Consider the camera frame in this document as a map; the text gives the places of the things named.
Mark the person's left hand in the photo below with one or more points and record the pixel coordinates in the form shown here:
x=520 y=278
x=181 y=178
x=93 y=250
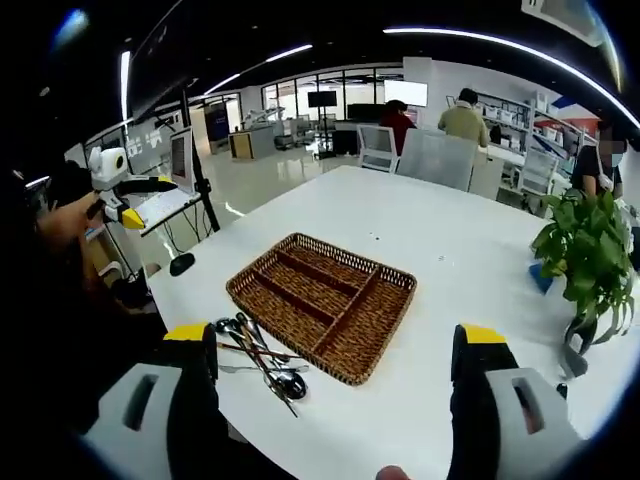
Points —
x=65 y=225

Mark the storage shelves with boxes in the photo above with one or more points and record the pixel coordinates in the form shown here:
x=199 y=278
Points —
x=530 y=122

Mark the black monitor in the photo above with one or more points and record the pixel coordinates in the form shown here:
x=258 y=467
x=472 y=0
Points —
x=322 y=99

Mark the blue display panel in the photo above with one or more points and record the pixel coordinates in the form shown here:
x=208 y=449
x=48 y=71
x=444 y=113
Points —
x=218 y=125

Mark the black oval object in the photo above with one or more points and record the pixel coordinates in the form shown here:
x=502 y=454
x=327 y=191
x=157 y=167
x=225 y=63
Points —
x=182 y=264

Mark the short ceiling light strip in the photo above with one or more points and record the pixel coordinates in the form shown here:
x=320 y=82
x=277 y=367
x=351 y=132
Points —
x=287 y=52

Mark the black curved band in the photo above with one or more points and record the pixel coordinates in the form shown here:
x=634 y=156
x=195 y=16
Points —
x=580 y=345

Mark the white wall screen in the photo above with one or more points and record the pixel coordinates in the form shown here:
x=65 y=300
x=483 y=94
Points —
x=406 y=93

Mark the person's right hand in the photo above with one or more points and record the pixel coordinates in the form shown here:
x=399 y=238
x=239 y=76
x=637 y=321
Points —
x=394 y=474

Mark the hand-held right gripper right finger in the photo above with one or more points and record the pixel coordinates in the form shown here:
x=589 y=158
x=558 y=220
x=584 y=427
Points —
x=480 y=400

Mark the brown wicker storage slots tray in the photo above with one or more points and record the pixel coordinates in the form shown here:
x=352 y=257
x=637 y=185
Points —
x=320 y=305

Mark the white laptop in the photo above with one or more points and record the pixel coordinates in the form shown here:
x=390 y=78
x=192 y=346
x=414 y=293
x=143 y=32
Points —
x=165 y=205

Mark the long ceiling light strip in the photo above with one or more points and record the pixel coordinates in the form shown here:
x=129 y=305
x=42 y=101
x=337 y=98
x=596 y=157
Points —
x=500 y=42

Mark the black laptop stand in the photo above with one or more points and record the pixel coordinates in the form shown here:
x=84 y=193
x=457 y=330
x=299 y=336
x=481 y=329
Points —
x=202 y=180

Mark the ceiling air conditioner vent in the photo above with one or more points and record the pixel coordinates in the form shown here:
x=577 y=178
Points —
x=565 y=17

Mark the person's dark clothed torso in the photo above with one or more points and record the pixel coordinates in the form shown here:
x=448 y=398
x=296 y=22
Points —
x=75 y=325

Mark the grey office chair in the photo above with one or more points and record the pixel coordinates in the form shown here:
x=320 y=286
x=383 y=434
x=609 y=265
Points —
x=435 y=160

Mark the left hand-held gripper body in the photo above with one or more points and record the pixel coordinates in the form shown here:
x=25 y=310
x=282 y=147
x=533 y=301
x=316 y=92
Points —
x=112 y=162

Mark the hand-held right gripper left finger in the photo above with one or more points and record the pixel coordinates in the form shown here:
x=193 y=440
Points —
x=190 y=400

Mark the green potted plant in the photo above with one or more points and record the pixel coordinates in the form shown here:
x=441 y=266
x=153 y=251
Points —
x=585 y=250

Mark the pile of steel utensils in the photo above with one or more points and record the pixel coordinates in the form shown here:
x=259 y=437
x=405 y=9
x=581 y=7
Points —
x=270 y=357

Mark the blue cloth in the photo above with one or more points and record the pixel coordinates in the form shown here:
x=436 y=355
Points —
x=541 y=280

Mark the small black gadget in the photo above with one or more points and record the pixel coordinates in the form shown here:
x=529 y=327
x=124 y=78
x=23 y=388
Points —
x=562 y=390

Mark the wooden cabinet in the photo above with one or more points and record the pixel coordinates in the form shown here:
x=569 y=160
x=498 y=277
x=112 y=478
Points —
x=241 y=146

